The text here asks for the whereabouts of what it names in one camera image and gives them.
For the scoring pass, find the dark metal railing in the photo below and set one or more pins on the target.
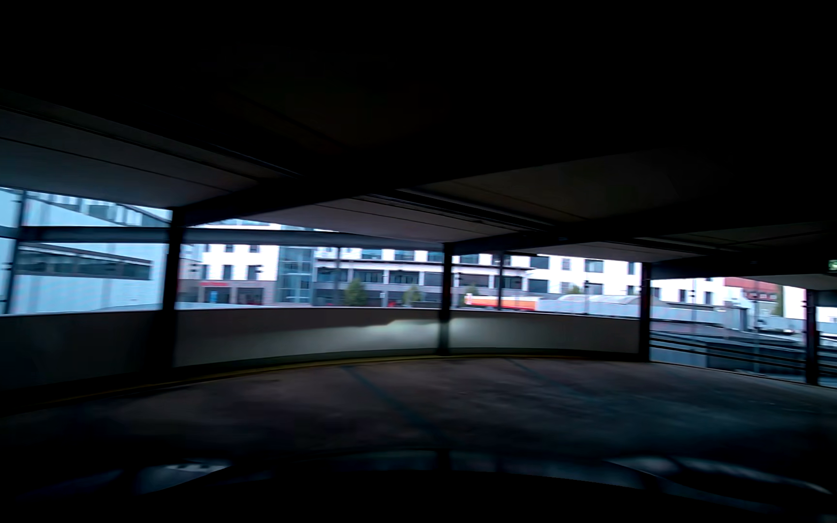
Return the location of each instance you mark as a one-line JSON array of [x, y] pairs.
[[738, 356]]

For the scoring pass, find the dark garage pillar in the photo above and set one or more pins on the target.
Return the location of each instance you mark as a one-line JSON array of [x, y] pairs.
[[446, 305], [644, 312], [811, 334], [171, 290]]

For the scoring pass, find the pale blue-white building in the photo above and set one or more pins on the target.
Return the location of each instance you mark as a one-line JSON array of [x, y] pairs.
[[84, 290]]

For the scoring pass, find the white building with red roof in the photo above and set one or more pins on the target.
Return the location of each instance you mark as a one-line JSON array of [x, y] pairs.
[[709, 294]]

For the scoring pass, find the grey concrete parapet wall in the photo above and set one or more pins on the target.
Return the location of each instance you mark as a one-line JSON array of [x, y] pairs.
[[302, 338]]

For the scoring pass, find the orange and white vehicle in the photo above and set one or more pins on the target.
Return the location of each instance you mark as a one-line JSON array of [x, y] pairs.
[[498, 302]]

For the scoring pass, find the white multi-storey building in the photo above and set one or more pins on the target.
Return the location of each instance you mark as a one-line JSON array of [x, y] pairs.
[[389, 272]]

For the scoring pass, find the car's own bonnet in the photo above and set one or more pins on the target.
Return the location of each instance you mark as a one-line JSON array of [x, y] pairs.
[[418, 497]]

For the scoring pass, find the small green tree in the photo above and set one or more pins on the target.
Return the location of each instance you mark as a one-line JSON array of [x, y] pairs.
[[355, 293], [412, 295]]

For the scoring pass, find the dark concrete garage floor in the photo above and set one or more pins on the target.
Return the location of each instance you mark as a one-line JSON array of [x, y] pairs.
[[476, 403]]

